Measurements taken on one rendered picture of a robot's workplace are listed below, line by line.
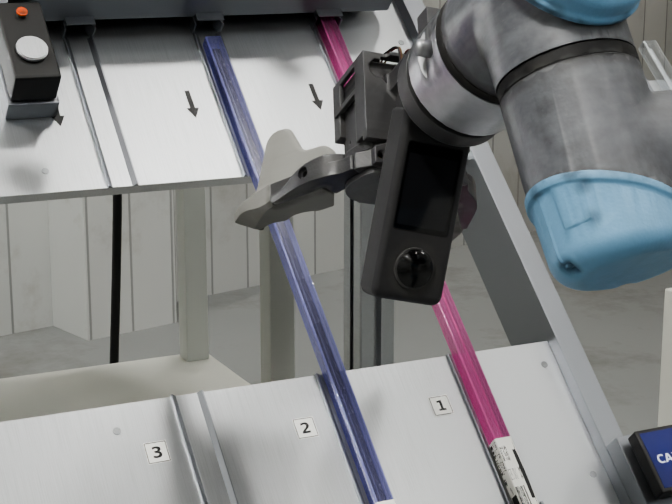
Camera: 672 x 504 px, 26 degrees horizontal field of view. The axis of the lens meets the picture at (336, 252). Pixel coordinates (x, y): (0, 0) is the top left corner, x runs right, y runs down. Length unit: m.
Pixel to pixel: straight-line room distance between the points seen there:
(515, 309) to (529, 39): 0.48
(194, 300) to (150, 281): 2.41
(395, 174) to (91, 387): 0.99
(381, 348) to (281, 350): 0.15
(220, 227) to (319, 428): 3.61
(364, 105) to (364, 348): 0.63
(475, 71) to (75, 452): 0.38
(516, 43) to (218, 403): 0.39
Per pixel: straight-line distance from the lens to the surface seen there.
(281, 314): 1.60
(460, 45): 0.79
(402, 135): 0.86
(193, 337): 1.87
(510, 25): 0.75
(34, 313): 4.33
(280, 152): 0.96
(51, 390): 1.79
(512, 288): 1.19
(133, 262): 4.23
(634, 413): 3.62
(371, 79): 0.91
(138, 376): 1.83
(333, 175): 0.90
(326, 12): 1.27
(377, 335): 1.51
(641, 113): 0.73
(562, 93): 0.73
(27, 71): 1.10
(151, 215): 4.23
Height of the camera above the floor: 1.18
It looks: 13 degrees down
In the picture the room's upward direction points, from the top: straight up
